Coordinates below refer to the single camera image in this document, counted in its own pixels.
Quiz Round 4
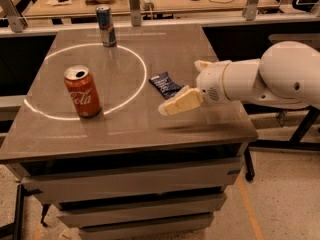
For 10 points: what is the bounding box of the blue silver redbull can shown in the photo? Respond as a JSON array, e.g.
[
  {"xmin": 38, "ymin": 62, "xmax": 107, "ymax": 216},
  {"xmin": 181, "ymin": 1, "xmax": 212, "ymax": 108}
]
[{"xmin": 96, "ymin": 4, "xmax": 116, "ymax": 47}]

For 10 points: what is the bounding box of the black metal stand frame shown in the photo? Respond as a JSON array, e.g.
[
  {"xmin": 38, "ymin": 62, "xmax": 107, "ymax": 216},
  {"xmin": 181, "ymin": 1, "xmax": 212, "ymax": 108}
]
[{"xmin": 250, "ymin": 107, "xmax": 320, "ymax": 152}]

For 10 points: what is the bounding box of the blue rxbar blueberry wrapper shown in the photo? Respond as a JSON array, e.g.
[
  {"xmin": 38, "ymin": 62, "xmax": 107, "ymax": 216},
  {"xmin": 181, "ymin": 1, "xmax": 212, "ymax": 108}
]
[{"xmin": 149, "ymin": 72, "xmax": 182, "ymax": 99}]

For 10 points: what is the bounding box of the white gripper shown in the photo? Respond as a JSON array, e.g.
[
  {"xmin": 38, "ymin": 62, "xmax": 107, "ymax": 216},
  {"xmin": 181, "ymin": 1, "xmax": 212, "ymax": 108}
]
[{"xmin": 158, "ymin": 60, "xmax": 231, "ymax": 116}]

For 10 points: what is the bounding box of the left metal bracket post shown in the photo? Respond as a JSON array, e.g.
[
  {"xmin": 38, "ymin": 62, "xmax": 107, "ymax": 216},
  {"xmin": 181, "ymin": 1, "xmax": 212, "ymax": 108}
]
[{"xmin": 0, "ymin": 0, "xmax": 27, "ymax": 33}]

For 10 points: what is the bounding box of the red coca-cola can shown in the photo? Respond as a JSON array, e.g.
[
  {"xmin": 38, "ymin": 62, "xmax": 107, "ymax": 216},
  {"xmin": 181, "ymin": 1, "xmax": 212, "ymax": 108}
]
[{"xmin": 64, "ymin": 65, "xmax": 101, "ymax": 118}]

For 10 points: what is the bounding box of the white power strip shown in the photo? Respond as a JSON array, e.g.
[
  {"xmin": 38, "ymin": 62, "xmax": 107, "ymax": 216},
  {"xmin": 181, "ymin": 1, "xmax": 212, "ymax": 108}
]
[{"xmin": 140, "ymin": 0, "xmax": 154, "ymax": 11}]

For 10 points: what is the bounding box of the right metal bracket post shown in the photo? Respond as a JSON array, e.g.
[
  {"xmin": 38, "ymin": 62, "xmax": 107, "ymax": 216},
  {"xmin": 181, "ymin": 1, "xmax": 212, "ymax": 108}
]
[{"xmin": 242, "ymin": 0, "xmax": 259, "ymax": 21}]

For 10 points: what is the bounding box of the grey drawer cabinet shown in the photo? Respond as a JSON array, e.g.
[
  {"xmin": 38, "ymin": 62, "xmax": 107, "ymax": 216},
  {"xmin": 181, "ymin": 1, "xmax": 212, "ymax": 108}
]
[{"xmin": 1, "ymin": 25, "xmax": 257, "ymax": 240}]

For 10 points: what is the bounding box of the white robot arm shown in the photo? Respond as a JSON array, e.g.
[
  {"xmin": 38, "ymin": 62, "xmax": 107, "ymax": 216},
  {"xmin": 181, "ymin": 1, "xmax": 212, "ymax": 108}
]
[{"xmin": 158, "ymin": 41, "xmax": 320, "ymax": 116}]

